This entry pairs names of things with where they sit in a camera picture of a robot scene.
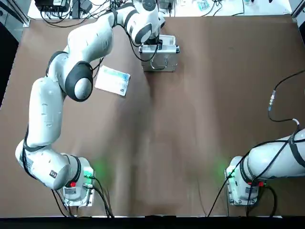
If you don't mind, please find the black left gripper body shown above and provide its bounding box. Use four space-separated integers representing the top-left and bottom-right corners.
144 38 163 49

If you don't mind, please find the aluminium first-aid case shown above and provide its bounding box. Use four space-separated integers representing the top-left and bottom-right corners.
139 34 181 73

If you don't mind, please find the folded mask packet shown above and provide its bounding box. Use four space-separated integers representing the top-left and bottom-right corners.
94 65 132 97

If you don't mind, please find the teal spare packet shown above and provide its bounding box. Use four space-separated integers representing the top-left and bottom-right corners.
196 0 211 11

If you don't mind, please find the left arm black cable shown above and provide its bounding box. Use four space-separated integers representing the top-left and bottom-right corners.
91 14 169 79

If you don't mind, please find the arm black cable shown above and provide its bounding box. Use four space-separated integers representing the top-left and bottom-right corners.
246 69 305 218
91 14 169 79

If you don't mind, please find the black network switch box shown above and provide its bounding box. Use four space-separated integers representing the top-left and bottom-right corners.
34 0 70 12

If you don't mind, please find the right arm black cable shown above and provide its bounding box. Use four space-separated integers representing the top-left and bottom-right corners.
246 69 305 218

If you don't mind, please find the aluminium corner frame post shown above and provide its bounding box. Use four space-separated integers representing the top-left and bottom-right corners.
0 4 31 27
290 0 305 22

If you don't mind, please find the black left base cable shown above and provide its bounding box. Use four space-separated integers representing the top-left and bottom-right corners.
91 175 115 218

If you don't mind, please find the black base cable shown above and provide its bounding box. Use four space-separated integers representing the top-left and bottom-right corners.
91 175 115 218
206 175 235 218

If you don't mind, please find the black right base cable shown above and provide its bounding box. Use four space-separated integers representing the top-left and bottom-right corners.
206 175 235 218

